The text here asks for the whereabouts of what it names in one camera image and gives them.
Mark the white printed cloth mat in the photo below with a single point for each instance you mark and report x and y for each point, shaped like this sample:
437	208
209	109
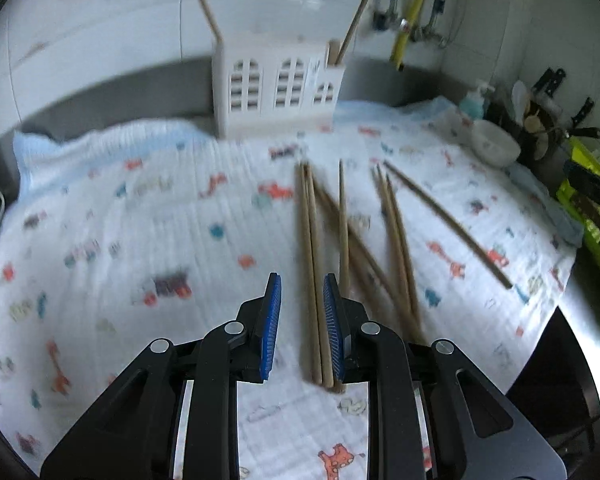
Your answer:
153	229

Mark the white ceramic bowl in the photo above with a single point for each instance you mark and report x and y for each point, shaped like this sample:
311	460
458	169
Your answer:
493	145

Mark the teal soap dispenser bottle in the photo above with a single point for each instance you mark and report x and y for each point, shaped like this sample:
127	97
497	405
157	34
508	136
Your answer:
474	101

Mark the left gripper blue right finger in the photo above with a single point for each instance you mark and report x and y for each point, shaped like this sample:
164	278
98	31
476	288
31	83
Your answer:
338	328

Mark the dark wooden chopstick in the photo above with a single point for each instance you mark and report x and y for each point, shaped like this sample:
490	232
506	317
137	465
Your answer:
345	43

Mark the white house-shaped utensil holder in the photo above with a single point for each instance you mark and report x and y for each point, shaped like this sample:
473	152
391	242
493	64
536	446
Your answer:
269	86

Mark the light blue towel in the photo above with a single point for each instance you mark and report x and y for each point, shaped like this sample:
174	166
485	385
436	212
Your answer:
568	228

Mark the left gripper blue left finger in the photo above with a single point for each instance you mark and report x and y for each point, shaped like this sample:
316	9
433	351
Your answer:
269	318

